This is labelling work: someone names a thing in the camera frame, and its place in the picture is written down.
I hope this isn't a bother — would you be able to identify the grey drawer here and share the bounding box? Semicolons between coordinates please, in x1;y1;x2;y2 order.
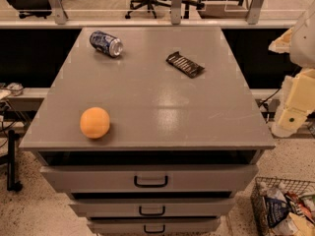
40;164;258;193
87;218;221;234
70;198;235;218

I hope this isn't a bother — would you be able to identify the top grey drawer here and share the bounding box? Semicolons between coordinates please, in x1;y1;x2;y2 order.
40;164;258;193

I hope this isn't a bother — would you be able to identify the red snack bag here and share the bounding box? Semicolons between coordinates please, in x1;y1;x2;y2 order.
284;192;315;220

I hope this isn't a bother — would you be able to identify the yellow snack bag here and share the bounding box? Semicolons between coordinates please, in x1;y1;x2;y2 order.
288;213;315;236

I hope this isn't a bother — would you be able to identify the black metal stand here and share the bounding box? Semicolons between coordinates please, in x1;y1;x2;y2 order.
7;130;23;192

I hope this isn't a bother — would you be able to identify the grey drawer cabinet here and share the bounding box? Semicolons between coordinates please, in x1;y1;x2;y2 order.
19;26;277;236

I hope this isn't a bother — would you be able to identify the blue white snack bag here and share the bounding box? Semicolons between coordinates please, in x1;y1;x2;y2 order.
265;187;289;227

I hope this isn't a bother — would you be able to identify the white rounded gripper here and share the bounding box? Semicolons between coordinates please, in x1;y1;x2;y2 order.
268;28;315;138

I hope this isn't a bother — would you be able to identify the blue soda can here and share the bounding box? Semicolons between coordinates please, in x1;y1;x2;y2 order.
90;30;123;58

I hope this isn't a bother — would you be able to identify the black office chair centre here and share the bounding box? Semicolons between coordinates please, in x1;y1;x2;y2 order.
125;0;205;25

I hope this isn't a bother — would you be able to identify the wire basket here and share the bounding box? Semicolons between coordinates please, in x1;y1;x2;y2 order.
251;177;315;236

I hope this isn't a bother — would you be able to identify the orange fruit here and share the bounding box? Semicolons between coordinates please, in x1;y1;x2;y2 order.
80;107;110;139

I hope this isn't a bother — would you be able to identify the black cable right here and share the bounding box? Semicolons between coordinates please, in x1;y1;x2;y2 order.
257;88;282;109

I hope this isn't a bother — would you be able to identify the middle grey drawer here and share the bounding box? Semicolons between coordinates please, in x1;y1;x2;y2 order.
70;198;235;218

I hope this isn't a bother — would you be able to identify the bottom grey drawer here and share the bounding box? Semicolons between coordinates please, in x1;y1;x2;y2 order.
87;218;221;234

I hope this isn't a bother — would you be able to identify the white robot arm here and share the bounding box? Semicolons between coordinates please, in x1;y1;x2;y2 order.
269;2;315;138

